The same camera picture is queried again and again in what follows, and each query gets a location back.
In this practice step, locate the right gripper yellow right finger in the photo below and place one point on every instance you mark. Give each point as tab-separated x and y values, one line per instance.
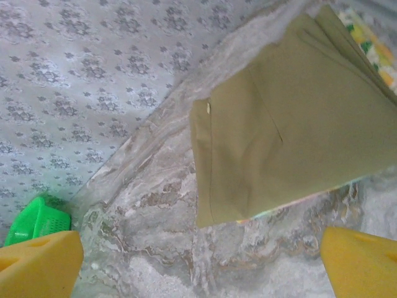
363	267

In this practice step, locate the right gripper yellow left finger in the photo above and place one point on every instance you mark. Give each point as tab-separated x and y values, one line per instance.
37	267

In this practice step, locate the khaki skirt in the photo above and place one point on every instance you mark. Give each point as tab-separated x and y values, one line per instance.
294	124

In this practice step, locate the lemon print skirt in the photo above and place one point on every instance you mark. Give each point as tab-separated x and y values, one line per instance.
372	49

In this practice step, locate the green plastic basket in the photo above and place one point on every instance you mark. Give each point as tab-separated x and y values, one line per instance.
34	217

